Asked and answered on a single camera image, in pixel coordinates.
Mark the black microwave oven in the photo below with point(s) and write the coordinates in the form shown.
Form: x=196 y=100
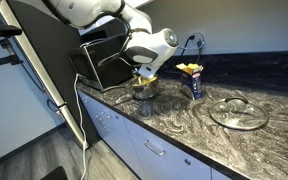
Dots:
x=110 y=75

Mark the tall black side panel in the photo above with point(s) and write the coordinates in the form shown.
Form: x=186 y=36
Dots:
x=40 y=43

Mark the black floor object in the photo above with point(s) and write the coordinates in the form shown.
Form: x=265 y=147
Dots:
x=54 y=174

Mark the round glass pot lid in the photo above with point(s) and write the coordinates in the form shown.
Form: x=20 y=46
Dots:
x=237 y=115

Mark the black camera stand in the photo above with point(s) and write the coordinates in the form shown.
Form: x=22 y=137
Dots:
x=4 y=30

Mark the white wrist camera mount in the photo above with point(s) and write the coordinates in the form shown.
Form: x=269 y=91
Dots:
x=149 y=70

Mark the blue Barilla orzo box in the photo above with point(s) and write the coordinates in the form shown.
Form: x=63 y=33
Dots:
x=192 y=86

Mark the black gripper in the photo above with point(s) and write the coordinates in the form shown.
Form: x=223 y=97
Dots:
x=136 y=78

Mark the white wall outlet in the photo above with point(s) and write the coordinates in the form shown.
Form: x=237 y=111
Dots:
x=204 y=33

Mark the tall steel bar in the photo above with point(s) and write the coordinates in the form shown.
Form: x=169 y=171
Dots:
x=36 y=63

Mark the round cabinet lock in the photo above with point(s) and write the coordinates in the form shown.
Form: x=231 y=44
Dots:
x=187 y=162

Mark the white cabinet front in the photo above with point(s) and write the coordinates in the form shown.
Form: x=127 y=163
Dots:
x=170 y=166
x=90 y=113

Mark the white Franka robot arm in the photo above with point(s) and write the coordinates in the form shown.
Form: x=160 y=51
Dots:
x=84 y=10

